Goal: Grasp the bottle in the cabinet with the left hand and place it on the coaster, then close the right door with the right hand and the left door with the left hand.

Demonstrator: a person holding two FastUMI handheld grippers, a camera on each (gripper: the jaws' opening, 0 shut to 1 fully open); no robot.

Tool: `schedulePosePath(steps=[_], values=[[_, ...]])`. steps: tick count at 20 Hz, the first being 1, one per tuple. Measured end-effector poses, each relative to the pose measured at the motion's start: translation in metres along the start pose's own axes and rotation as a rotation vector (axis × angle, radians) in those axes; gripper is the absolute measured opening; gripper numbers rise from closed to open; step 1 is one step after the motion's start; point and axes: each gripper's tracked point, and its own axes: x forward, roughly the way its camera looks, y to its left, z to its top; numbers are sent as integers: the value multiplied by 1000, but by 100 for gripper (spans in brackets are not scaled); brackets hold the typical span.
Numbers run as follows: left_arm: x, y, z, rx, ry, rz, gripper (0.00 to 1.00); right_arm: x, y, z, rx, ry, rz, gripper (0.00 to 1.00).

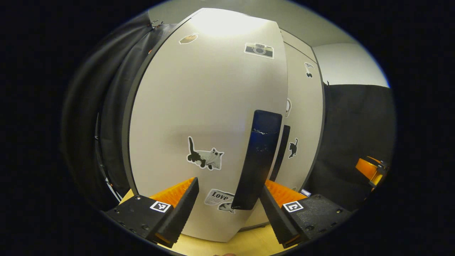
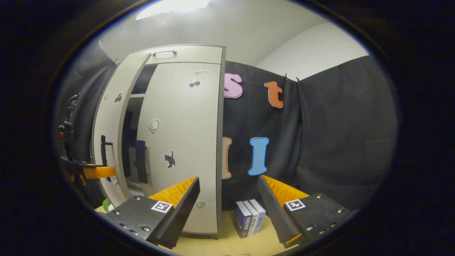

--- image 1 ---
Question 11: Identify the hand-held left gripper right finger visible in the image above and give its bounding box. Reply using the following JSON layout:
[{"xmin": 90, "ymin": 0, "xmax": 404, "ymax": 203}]
[{"xmin": 259, "ymin": 180, "xmax": 350, "ymax": 249}]

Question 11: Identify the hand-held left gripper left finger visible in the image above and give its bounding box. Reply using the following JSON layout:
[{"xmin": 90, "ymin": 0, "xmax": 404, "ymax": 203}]
[{"xmin": 105, "ymin": 177, "xmax": 199, "ymax": 248}]

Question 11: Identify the white cabinet door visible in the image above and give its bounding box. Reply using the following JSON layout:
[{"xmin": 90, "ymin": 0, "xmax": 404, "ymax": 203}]
[
  {"xmin": 245, "ymin": 42, "xmax": 326, "ymax": 230},
  {"xmin": 123, "ymin": 8, "xmax": 288, "ymax": 243}
]

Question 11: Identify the white and grey cabinet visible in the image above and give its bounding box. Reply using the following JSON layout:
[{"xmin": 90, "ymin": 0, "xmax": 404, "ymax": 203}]
[{"xmin": 123, "ymin": 7, "xmax": 327, "ymax": 246}]

